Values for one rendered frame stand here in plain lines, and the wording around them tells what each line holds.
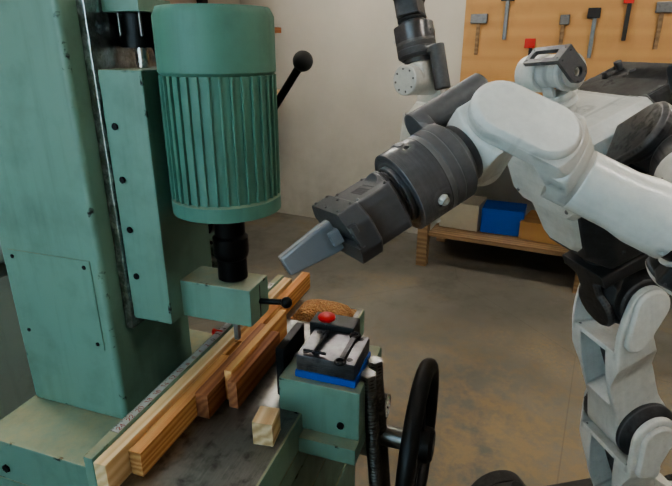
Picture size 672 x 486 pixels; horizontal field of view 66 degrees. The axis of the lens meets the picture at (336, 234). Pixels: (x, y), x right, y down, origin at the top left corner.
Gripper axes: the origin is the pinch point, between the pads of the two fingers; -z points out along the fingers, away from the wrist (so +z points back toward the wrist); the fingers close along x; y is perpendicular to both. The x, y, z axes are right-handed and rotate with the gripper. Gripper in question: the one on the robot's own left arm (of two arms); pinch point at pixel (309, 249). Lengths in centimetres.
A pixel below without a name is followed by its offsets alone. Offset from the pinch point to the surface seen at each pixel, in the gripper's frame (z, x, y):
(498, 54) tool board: 216, 272, -33
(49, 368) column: -47, 55, -8
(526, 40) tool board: 229, 257, -33
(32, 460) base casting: -54, 45, -18
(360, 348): 2.2, 24.7, -25.5
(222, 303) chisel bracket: -12.7, 38.5, -10.9
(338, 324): 1.8, 31.2, -22.9
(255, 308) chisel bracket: -8.5, 36.8, -14.3
